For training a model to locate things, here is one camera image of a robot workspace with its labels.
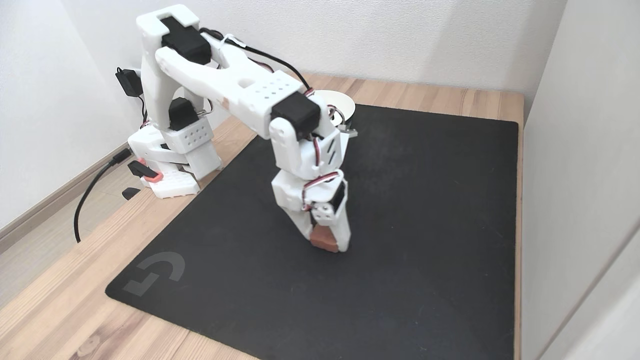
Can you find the brown block toy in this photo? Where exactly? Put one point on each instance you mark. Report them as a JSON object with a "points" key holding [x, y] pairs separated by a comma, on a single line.
{"points": [[322, 239]]}

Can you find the black desk mat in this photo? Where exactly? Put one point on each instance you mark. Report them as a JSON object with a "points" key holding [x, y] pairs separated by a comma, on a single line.
{"points": [[425, 250]]}

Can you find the white paper bowl navy band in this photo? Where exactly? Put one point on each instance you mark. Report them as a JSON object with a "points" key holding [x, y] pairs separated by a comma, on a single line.
{"points": [[345, 105]]}

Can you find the red and black clamp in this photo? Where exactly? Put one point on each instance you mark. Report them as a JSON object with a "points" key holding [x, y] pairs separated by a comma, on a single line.
{"points": [[150, 173]]}

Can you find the white cabinet side panel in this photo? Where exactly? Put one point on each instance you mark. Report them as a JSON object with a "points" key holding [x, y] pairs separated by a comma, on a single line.
{"points": [[580, 175]]}

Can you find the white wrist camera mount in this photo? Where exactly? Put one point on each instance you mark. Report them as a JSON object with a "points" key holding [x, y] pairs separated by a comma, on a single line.
{"points": [[351, 131]]}

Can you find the black wall power adapter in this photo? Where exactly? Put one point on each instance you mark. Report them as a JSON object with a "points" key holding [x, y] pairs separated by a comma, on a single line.
{"points": [[129, 82]]}

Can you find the beige wall baseboard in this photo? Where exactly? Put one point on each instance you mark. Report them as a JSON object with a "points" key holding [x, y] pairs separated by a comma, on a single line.
{"points": [[50, 200]]}

